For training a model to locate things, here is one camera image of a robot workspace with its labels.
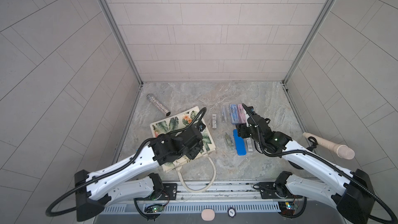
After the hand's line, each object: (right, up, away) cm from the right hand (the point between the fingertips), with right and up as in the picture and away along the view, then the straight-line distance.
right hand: (239, 124), depth 81 cm
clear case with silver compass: (-6, +2, +18) cm, 19 cm away
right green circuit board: (+19, -35, -12) cm, 41 cm away
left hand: (-22, -7, -8) cm, 24 cm away
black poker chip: (-6, -35, -14) cm, 39 cm away
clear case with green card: (-4, -11, +6) cm, 13 cm away
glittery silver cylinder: (-49, +9, +19) cm, 53 cm away
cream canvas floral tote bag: (-36, -1, +4) cm, 36 cm away
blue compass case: (+1, -12, +4) cm, 12 cm away
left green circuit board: (-40, -33, -15) cm, 54 cm away
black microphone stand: (+31, -7, -11) cm, 34 cm away
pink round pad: (-16, -35, -16) cm, 42 cm away
